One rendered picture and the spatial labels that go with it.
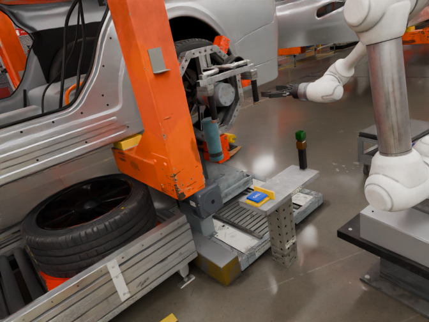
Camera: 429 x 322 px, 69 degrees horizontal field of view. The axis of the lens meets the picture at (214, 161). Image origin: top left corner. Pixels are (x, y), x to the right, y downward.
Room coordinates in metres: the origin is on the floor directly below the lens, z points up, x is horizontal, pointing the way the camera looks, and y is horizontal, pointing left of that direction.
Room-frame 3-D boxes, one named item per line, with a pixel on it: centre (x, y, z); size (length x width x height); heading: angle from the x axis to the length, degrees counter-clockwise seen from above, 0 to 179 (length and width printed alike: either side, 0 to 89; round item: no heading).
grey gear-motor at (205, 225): (1.71, 0.18, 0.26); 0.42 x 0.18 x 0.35; 37
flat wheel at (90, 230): (1.51, 0.72, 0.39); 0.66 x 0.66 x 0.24
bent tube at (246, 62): (1.89, -0.20, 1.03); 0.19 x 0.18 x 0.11; 37
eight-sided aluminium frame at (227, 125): (1.92, -0.04, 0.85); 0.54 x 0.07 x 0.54; 127
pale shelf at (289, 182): (1.34, -0.29, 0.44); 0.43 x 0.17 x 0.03; 127
